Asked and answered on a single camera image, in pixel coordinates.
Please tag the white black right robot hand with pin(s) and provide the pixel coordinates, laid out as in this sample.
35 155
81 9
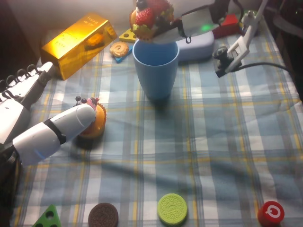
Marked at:
189 26

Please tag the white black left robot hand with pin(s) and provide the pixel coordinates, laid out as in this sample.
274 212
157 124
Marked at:
14 118

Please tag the strawberry topped toy cupcake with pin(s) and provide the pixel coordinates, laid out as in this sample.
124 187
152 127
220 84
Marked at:
144 16

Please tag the dark berry topped toy cupcake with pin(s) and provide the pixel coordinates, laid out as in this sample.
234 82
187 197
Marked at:
100 120

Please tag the blue plastic cup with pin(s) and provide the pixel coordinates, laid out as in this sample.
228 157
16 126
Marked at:
155 75

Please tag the lavender oblong case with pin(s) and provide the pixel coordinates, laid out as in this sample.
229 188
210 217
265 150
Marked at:
201 49

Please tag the red rectangular block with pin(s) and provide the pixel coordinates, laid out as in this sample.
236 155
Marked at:
230 20

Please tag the yellow triangle block with holes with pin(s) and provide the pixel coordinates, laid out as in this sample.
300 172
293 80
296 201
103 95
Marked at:
126 35

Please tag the swirl toy biscuit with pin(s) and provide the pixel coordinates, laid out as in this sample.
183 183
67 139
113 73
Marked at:
119 49

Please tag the blue wooden block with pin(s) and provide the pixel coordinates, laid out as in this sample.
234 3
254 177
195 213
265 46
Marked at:
119 59

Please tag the shiny gold bar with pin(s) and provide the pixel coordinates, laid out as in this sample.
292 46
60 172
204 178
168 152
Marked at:
71 47

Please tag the green triangle block with holes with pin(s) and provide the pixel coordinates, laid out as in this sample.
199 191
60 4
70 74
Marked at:
50 208

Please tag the brown sandwich cookie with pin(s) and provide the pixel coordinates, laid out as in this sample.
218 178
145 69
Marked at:
103 216

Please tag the green sandwich cookie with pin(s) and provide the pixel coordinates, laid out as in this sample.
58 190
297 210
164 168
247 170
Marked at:
172 208

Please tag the red cylinder with white symbol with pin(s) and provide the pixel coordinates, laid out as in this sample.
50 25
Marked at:
262 216

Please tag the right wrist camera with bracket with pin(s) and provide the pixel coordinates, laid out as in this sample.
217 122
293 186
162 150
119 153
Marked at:
246 40

